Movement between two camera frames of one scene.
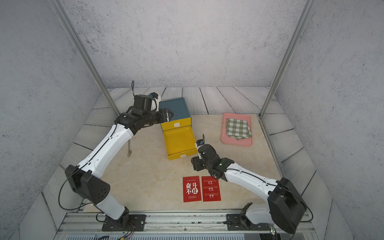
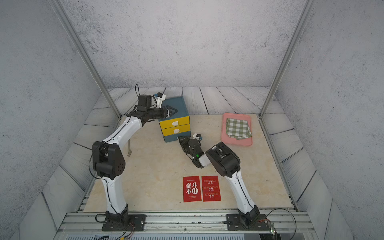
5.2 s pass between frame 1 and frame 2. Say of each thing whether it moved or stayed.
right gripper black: moved
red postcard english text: stayed
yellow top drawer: stayed
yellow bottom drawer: moved
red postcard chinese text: stayed
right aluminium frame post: stayed
